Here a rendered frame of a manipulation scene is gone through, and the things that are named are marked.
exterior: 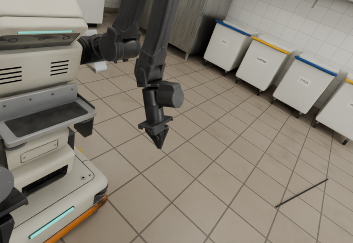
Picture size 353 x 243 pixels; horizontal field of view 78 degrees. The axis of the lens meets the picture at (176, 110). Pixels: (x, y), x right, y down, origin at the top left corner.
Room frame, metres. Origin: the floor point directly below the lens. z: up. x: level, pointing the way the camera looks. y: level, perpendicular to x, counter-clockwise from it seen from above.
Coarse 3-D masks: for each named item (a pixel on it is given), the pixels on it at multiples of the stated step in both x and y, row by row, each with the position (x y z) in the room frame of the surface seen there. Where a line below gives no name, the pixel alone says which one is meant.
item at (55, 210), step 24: (72, 168) 0.70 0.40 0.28; (96, 168) 0.75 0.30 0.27; (48, 192) 0.54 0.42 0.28; (72, 192) 0.58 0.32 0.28; (96, 192) 0.64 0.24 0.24; (24, 216) 0.41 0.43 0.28; (48, 216) 0.45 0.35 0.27; (72, 216) 0.53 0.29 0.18; (24, 240) 0.35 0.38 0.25; (48, 240) 0.43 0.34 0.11
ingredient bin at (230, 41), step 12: (216, 24) 3.68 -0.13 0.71; (228, 24) 3.85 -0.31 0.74; (240, 24) 4.12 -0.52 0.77; (216, 36) 3.64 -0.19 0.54; (228, 36) 3.57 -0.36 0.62; (240, 36) 3.50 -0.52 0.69; (252, 36) 3.83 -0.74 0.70; (216, 48) 3.61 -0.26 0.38; (228, 48) 3.54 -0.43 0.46; (240, 48) 3.51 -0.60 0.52; (216, 60) 3.58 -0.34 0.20; (228, 60) 3.50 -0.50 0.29; (240, 60) 3.81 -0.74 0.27
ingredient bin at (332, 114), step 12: (348, 72) 3.30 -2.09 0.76; (348, 84) 2.80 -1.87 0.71; (336, 96) 2.81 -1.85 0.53; (348, 96) 2.75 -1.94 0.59; (324, 108) 2.82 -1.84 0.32; (336, 108) 2.76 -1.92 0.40; (348, 108) 2.71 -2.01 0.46; (324, 120) 2.77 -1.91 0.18; (336, 120) 2.72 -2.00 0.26; (348, 120) 2.67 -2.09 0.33; (348, 132) 2.62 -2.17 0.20
